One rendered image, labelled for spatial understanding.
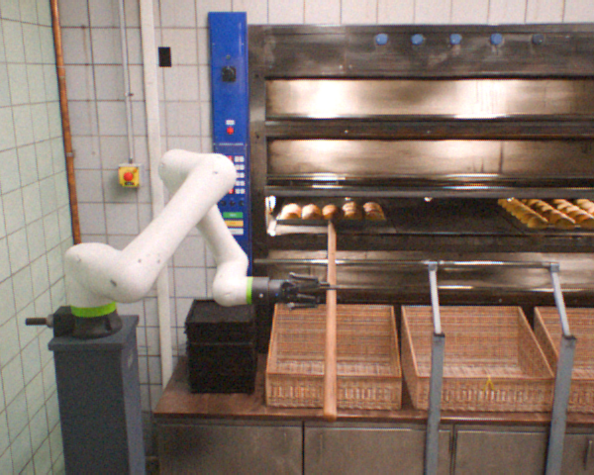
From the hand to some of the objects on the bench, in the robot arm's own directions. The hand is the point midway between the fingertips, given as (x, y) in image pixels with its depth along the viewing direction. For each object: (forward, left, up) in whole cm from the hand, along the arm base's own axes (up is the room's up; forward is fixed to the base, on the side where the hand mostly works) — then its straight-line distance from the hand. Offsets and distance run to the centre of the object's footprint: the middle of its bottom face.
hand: (330, 292), depth 212 cm
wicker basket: (+7, +55, -62) cm, 83 cm away
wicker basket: (+126, +46, -62) cm, 148 cm away
